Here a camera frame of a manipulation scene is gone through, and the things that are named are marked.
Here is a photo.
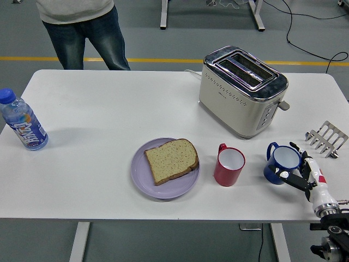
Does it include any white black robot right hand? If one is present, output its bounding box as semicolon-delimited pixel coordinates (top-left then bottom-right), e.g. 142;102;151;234
268;141;338;210

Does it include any blue enamel cup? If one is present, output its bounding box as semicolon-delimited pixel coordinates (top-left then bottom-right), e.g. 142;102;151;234
263;141;303;185

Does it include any red enamel cup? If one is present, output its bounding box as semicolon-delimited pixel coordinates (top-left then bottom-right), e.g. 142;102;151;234
213;142;246;187

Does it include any slice of brown bread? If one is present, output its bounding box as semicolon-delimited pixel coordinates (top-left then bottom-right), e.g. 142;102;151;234
144;138;200;187

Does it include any steel toast rack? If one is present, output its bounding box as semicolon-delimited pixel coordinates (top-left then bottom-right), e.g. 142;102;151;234
304;121;349;159

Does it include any cream and chrome toaster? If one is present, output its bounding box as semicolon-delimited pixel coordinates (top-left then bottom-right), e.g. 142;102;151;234
198;45;291;140

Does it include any lilac round plate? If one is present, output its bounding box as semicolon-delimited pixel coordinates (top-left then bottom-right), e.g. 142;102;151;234
130;137;201;199

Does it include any white background table leg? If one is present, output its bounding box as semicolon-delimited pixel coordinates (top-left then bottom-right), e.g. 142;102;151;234
159;0;169;30
248;0;266;32

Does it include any person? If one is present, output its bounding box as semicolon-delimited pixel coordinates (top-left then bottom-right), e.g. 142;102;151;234
35;0;131;71

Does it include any clear bottle with blue label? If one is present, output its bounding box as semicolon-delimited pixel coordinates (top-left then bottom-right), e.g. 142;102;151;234
0;87;49;151

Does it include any grey bracket under table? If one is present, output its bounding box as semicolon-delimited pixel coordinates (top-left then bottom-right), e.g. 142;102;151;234
239;223;262;231

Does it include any black cable under table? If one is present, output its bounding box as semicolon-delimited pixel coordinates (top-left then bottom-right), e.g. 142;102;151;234
257;230;265;262

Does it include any black floor cable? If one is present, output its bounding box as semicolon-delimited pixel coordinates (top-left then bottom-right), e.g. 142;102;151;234
282;0;349;74

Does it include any white toaster cord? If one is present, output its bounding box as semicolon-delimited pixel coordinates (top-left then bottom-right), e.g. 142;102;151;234
184;69;203;80

